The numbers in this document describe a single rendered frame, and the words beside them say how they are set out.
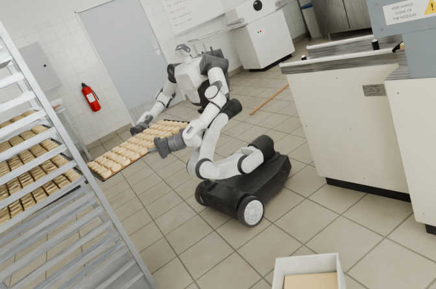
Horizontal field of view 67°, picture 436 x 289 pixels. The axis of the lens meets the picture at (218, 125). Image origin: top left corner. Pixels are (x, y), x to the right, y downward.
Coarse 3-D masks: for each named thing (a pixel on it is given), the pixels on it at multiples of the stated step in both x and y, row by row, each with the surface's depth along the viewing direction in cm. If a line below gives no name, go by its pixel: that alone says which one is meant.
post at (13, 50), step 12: (0, 24) 135; (0, 36) 136; (12, 48) 138; (24, 72) 141; (36, 84) 143; (36, 96) 145; (48, 108) 147; (60, 132) 150; (72, 144) 153; (72, 156) 156; (84, 168) 157; (96, 192) 161; (108, 204) 165; (120, 228) 169; (132, 252) 174; (144, 264) 178; (156, 288) 183
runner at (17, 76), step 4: (20, 72) 142; (12, 76) 141; (16, 76) 142; (20, 76) 142; (0, 80) 138; (4, 80) 139; (8, 80) 140; (12, 80) 141; (16, 80) 142; (0, 84) 138; (4, 84) 139; (8, 84) 142
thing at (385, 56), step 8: (392, 48) 151; (336, 56) 174; (344, 56) 169; (352, 56) 165; (360, 56) 162; (368, 56) 159; (376, 56) 156; (384, 56) 153; (392, 56) 150; (280, 64) 204; (288, 64) 198; (296, 64) 194; (304, 64) 189; (312, 64) 185; (320, 64) 181; (328, 64) 177; (336, 64) 174; (344, 64) 171; (352, 64) 167; (360, 64) 164; (368, 64) 161; (288, 72) 201; (296, 72) 197
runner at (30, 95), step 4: (28, 92) 144; (32, 92) 145; (20, 96) 143; (24, 96) 144; (28, 96) 144; (32, 96) 145; (12, 100) 141; (16, 100) 142; (20, 100) 143; (24, 100) 144; (4, 104) 140; (8, 104) 140; (12, 104) 141; (16, 104) 142; (0, 108) 139; (4, 108) 140; (8, 108) 141; (0, 112) 139
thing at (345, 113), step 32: (384, 64) 154; (320, 96) 191; (352, 96) 175; (384, 96) 162; (320, 128) 203; (352, 128) 185; (384, 128) 171; (320, 160) 218; (352, 160) 197; (384, 160) 181; (384, 192) 196
